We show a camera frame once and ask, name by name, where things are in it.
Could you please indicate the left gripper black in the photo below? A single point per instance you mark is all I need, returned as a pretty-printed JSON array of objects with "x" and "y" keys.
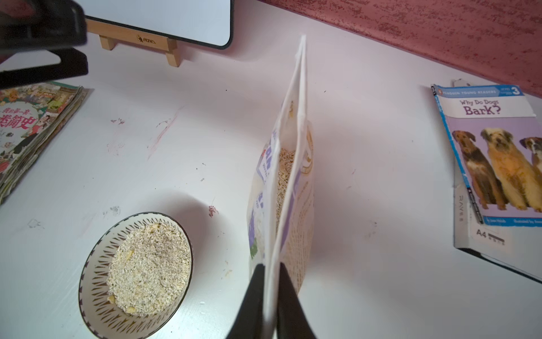
[{"x": 28, "y": 25}]

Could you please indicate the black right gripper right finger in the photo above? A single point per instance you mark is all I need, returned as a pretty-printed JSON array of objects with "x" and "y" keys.
[{"x": 291, "y": 320}]

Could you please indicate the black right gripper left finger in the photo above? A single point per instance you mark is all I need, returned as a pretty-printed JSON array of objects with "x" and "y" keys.
[{"x": 248, "y": 323}]

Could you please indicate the oats bag white purple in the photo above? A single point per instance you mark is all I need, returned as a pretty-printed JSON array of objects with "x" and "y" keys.
[{"x": 280, "y": 215}]

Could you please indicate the white patterned breakfast bowl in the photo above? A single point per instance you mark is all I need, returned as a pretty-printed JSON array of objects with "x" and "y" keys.
[{"x": 98, "y": 307}]

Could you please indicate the oats heap in bowl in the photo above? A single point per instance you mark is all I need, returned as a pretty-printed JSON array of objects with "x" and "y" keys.
[{"x": 150, "y": 270}]

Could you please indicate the wooden board stand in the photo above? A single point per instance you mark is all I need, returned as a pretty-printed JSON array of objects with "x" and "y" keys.
[{"x": 111, "y": 34}]

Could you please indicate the colourful history magazine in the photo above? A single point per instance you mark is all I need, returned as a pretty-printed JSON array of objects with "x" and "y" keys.
[{"x": 31, "y": 116}]

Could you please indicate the dog book blue cover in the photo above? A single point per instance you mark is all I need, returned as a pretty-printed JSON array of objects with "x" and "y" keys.
[{"x": 488, "y": 128}]

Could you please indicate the white board black frame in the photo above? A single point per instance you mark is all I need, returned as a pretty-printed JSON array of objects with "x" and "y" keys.
[{"x": 208, "y": 23}]

